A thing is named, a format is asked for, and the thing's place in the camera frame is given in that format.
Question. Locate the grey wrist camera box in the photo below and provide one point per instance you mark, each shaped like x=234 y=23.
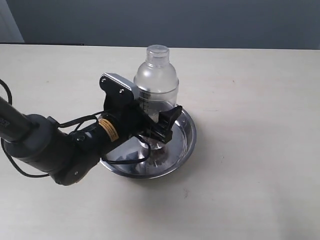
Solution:
x=116 y=86

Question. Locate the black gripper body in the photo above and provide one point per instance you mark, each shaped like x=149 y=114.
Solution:
x=123 y=118

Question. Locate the clear plastic shaker bottle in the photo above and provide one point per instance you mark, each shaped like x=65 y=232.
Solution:
x=157 y=81

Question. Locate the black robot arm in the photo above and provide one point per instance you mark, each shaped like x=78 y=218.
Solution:
x=66 y=152

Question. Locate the round stainless steel plate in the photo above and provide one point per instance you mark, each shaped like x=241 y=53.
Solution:
x=161 y=161

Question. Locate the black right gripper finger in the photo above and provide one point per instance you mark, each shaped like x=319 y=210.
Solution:
x=162 y=131

